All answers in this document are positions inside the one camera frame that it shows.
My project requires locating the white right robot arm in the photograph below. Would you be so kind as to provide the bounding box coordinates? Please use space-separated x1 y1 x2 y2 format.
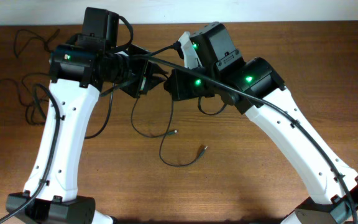
165 24 358 223

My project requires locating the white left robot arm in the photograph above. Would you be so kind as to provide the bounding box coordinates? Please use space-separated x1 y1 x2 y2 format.
0 44 164 223

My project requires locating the thin black braided cable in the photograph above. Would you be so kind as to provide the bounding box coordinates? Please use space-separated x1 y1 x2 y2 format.
12 27 60 60

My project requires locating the thin black micro-USB cable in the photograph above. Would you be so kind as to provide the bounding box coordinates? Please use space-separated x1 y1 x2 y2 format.
0 72 54 126

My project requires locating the thick black USB cable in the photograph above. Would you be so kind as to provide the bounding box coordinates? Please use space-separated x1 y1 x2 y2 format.
84 90 208 167

